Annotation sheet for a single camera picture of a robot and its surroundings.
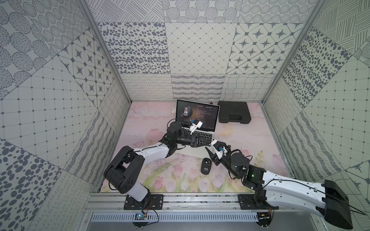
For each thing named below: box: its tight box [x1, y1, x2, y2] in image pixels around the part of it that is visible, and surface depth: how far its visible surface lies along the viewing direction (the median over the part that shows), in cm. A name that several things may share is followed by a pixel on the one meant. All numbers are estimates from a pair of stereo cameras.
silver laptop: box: [175, 99, 221, 159], surface depth 100 cm
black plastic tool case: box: [217, 101, 252, 124], surface depth 109 cm
